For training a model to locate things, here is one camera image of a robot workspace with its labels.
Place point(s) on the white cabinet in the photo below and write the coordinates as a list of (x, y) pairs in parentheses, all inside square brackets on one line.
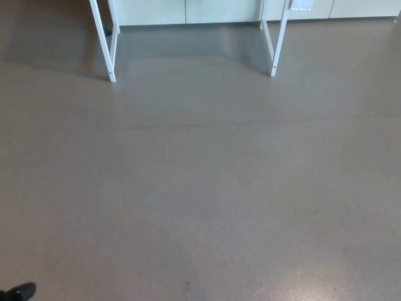
[(219, 9)]

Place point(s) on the black caster wheel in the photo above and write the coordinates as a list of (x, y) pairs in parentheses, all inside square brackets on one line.
[(107, 31)]

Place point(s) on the black shoe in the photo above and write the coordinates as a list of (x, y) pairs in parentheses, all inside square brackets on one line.
[(22, 291)]

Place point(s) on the white metal-frame table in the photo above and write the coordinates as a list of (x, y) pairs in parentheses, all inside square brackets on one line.
[(104, 47)]

